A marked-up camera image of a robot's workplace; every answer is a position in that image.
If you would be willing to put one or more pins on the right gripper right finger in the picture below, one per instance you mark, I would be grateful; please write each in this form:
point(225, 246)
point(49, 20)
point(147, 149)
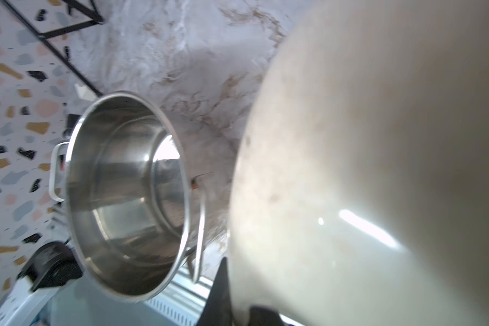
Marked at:
point(261, 316)

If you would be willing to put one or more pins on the black perforated music stand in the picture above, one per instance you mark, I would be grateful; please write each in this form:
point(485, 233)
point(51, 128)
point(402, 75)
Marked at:
point(95, 18)

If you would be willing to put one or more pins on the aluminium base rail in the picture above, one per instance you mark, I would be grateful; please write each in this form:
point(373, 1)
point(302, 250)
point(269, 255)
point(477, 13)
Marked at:
point(181, 302)

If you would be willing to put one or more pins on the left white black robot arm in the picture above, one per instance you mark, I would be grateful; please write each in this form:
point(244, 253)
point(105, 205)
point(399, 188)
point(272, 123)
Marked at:
point(49, 270)

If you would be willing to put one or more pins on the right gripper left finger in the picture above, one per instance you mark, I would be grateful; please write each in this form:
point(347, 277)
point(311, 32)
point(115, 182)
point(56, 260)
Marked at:
point(218, 307)

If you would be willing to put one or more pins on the small white object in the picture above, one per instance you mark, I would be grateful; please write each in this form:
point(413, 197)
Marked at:
point(85, 93)

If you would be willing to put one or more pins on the stainless steel pot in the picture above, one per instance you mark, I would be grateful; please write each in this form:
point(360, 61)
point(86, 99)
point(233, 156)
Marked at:
point(134, 214)

